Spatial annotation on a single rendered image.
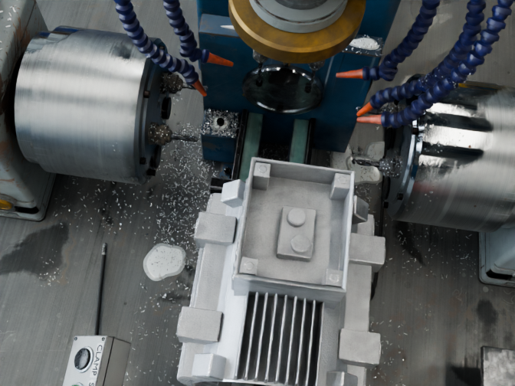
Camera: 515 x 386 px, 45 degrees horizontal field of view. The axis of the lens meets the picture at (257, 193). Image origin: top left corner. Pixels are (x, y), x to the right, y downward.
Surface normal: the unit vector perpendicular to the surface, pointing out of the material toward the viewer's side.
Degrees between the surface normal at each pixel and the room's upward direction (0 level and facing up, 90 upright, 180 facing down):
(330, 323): 36
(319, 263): 1
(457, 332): 0
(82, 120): 43
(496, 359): 0
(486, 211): 69
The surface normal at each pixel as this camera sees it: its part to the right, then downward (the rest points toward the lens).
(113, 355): 0.82, -0.12
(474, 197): -0.09, 0.56
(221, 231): 0.05, -0.40
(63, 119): -0.06, 0.33
